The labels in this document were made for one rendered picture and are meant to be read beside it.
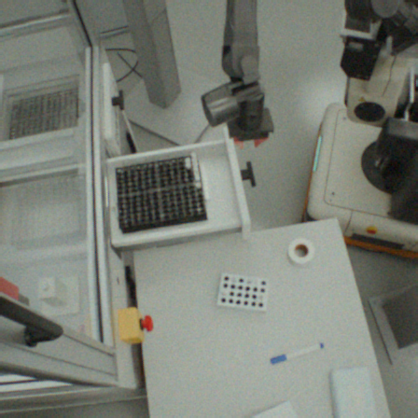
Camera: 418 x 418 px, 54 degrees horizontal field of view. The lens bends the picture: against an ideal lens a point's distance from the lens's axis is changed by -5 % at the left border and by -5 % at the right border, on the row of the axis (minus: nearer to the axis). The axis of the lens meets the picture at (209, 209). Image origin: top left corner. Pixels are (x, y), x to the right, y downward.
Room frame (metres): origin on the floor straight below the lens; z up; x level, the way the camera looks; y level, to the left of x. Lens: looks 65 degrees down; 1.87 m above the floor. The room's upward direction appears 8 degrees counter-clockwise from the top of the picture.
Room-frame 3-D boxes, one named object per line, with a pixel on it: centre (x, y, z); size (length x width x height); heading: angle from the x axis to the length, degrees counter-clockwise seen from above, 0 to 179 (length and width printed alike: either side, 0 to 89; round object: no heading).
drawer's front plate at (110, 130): (0.85, 0.25, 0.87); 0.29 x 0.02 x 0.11; 1
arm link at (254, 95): (0.57, -0.11, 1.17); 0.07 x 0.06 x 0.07; 108
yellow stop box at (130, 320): (0.20, 0.22, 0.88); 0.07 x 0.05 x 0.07; 1
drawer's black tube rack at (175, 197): (0.53, 0.12, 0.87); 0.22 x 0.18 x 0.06; 91
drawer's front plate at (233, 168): (0.54, -0.08, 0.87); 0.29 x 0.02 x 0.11; 1
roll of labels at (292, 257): (0.35, -0.22, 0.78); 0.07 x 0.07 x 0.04
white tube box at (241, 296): (0.27, -0.06, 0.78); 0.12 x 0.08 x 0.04; 74
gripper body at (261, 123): (0.57, -0.12, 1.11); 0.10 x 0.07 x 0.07; 91
